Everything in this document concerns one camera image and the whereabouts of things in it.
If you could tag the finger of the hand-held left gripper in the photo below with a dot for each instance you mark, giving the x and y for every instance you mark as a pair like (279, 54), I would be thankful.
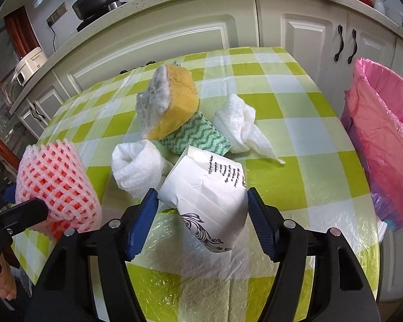
(9, 193)
(23, 213)

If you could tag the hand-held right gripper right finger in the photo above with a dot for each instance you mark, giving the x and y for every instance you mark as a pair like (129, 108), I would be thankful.
(263, 228)

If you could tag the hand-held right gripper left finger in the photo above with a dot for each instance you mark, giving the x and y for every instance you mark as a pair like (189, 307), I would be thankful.
(141, 228)

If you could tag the cylindrical pink foam fruit net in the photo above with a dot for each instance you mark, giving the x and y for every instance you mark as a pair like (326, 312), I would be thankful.
(58, 187)

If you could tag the white paper cup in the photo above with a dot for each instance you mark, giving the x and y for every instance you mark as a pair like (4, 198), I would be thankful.
(208, 201)

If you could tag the bin with pink bag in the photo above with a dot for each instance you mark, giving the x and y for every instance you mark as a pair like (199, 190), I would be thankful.
(386, 147)

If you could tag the person's left hand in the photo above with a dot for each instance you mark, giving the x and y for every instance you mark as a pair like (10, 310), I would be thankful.
(5, 281)

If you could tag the green checkered tablecloth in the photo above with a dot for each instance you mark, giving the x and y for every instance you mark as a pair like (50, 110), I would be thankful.
(288, 134)

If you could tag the green wavy cleaning cloth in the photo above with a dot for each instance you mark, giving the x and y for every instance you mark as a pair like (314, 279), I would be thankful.
(194, 137)

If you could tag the white rice cooker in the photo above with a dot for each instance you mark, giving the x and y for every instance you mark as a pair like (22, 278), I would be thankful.
(30, 67)

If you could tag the yellow sponge with grey scourer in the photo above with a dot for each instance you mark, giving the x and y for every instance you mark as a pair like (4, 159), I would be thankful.
(174, 104)

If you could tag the black cooking pot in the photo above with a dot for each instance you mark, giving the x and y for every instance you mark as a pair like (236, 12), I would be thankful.
(95, 1)

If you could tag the silver stove knob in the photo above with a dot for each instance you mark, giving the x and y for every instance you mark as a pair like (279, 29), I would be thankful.
(113, 5)

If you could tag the black gas cooktop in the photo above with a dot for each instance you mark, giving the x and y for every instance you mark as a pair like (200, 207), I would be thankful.
(127, 5)

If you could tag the gold wall socket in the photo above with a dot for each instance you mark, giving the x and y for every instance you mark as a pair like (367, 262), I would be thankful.
(57, 14)

